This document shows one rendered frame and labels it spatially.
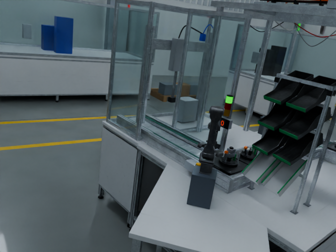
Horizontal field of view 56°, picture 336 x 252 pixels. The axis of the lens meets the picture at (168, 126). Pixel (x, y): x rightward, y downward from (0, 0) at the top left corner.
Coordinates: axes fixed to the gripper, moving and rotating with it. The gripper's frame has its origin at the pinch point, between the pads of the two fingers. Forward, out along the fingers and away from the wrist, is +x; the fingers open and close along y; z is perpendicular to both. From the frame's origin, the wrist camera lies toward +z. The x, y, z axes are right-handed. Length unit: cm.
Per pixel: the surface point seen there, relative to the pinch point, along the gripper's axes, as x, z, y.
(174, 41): -64, 48, 99
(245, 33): -80, 35, 15
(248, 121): 8, 129, 55
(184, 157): 12.4, 4.4, 25.0
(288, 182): -2, 13, -51
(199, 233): 20, -44, -37
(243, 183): 16.4, 19.1, -18.8
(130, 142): 24, 0, 88
